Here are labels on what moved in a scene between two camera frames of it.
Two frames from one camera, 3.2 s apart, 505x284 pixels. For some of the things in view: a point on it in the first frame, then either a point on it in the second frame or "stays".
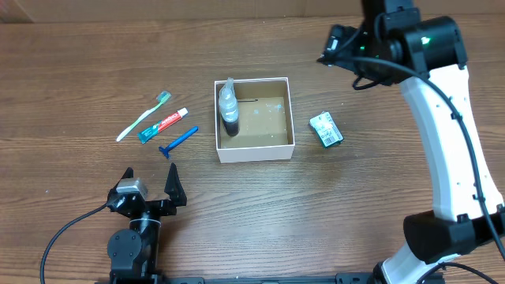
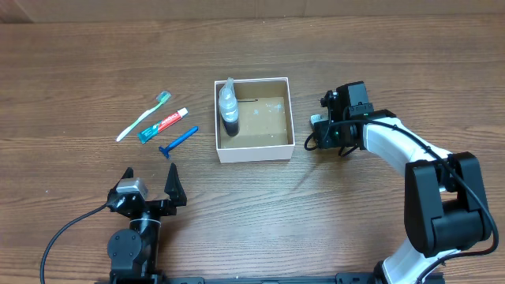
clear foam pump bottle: x=229 y=108 stays
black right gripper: x=346 y=52 to x=325 y=137
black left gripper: x=174 y=190 stays
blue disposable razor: x=165 y=151 stays
